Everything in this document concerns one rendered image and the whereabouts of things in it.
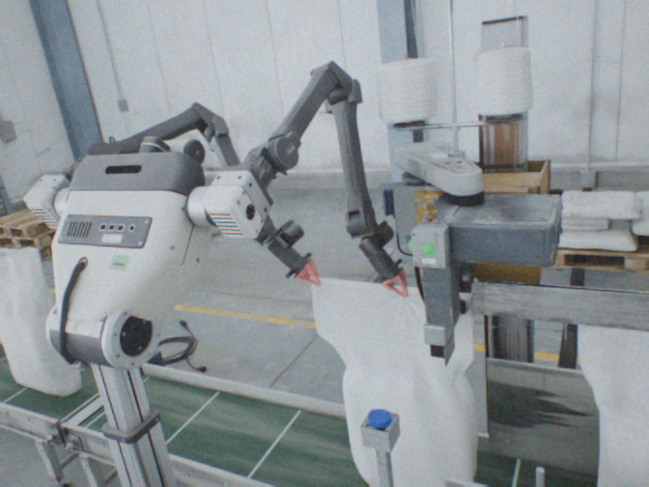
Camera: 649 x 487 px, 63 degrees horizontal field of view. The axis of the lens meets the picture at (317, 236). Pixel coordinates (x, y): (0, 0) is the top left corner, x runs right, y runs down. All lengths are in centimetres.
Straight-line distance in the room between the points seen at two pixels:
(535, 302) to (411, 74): 67
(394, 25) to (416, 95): 472
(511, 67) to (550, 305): 60
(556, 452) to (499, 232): 97
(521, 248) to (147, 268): 81
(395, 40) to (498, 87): 479
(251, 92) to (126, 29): 232
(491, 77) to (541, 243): 45
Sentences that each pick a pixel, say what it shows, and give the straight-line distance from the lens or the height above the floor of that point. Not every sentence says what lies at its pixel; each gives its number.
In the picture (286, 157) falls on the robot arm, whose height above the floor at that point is 152.
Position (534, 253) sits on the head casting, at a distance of 124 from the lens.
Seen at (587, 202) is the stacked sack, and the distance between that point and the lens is 425.
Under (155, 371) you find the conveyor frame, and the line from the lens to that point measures 275.
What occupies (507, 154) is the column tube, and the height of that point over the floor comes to 138.
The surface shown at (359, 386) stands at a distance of 166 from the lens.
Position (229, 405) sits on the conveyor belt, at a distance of 239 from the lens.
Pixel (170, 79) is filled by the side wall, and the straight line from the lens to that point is 851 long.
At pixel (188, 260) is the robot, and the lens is 122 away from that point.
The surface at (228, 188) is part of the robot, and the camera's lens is 112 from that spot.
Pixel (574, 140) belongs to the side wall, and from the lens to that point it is 643.
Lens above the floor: 173
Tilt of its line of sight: 19 degrees down
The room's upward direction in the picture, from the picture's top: 8 degrees counter-clockwise
